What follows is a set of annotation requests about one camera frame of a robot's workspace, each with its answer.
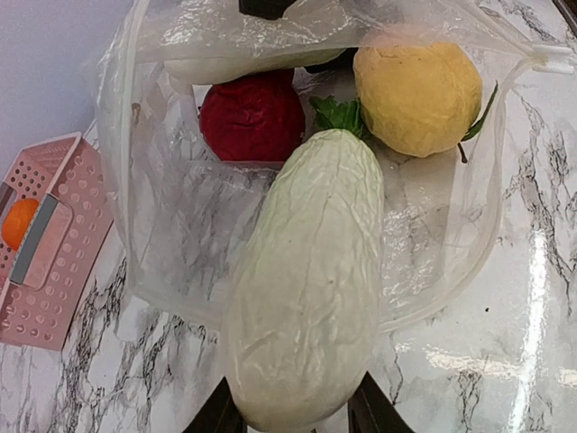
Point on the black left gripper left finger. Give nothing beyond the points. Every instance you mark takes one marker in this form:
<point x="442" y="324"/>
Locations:
<point x="218" y="414"/>

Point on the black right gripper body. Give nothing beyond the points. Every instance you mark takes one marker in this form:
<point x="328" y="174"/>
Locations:
<point x="265" y="9"/>

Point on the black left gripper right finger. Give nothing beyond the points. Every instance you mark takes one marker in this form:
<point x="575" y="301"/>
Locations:
<point x="370" y="411"/>

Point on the clear zip top bag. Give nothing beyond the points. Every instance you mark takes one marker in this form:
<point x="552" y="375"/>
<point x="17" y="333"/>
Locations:
<point x="425" y="225"/>

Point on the yellow fake lemon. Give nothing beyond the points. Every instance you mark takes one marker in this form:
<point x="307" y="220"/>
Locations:
<point x="418" y="100"/>

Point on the orange fake orange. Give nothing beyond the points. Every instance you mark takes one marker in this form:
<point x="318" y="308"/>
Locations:
<point x="17" y="221"/>

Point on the red fake apple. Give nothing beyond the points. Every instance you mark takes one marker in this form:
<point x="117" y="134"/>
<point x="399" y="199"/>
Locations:
<point x="254" y="118"/>

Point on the pink plastic basket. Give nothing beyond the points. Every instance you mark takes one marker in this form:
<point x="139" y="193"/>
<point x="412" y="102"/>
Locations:
<point x="42" y="280"/>

